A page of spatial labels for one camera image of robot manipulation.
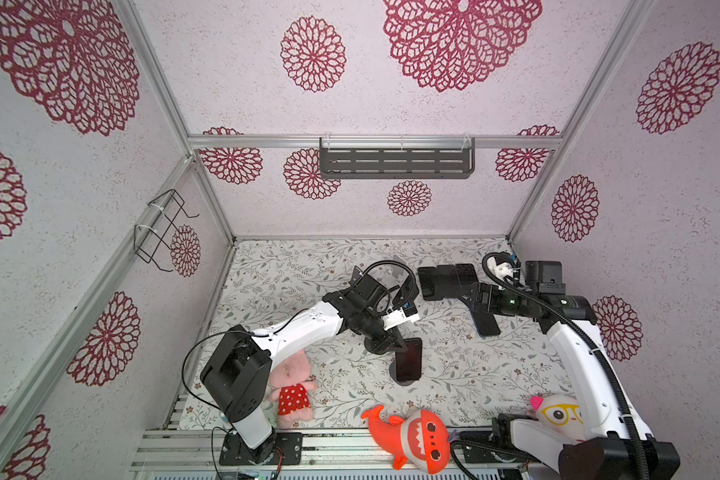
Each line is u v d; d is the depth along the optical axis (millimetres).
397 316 700
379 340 708
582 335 467
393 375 812
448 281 1068
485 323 975
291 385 779
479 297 663
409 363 827
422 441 676
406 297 919
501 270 687
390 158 948
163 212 782
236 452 727
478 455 732
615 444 380
